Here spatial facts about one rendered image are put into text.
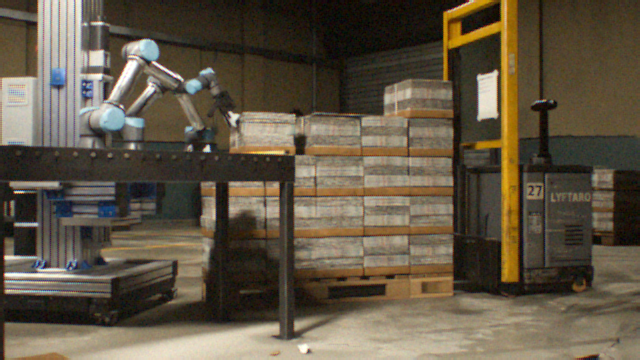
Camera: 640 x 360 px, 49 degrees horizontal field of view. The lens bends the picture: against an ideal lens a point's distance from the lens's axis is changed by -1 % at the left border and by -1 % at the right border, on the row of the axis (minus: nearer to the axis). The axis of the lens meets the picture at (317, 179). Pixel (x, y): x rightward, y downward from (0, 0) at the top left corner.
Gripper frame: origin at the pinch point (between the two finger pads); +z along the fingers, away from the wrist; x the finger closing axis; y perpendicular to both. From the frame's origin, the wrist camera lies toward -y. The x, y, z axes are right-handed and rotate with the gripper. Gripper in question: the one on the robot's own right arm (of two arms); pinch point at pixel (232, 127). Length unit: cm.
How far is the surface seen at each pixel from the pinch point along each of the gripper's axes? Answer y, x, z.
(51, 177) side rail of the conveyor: -96, -139, -21
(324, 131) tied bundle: 41, -19, 26
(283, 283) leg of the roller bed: -36, -98, 66
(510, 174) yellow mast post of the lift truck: 124, -38, 101
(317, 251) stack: 4, -19, 83
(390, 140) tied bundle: 74, -20, 50
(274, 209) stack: -6, -19, 50
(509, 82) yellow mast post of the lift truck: 150, -38, 54
